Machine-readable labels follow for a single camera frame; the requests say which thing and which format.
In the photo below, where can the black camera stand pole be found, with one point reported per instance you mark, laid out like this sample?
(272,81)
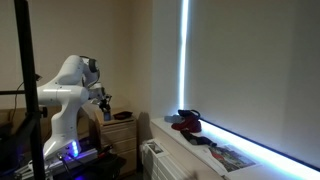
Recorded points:
(25,66)

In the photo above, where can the dark grey sock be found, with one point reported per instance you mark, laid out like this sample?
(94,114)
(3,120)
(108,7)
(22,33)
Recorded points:
(196,139)

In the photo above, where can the white wall heater unit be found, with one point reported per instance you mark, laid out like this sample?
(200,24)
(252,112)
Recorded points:
(163,165)

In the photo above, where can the light blue cap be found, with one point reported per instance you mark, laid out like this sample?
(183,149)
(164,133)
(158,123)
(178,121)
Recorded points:
(172,118)

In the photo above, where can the light wooden dresser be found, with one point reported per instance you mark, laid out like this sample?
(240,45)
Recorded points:
(116,140)

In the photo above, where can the printed leaflet on heater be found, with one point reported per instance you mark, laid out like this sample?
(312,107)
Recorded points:
(155,147)

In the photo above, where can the black shallow bowl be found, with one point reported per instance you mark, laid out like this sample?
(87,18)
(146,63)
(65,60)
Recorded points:
(122,115)

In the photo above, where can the red baseball cap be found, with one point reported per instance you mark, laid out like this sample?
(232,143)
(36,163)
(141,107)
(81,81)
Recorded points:
(188,125)

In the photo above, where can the blue can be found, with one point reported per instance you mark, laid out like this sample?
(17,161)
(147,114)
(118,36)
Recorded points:
(107,116)

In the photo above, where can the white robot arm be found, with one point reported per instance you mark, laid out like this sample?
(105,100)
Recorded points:
(66,100)

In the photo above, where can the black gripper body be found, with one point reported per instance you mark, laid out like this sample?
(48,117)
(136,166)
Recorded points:
(104,99)

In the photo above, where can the white roller window blind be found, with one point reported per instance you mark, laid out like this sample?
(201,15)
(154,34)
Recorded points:
(250,66)

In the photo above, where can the white windowsill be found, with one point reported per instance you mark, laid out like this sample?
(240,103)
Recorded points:
(166,127)

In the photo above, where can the navy blue cap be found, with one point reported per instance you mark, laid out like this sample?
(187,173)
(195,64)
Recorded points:
(188,112)

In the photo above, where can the open picture magazine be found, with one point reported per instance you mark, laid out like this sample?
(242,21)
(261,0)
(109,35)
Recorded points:
(231,158)

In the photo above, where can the metal robot base platform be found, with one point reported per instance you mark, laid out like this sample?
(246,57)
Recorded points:
(83,156)

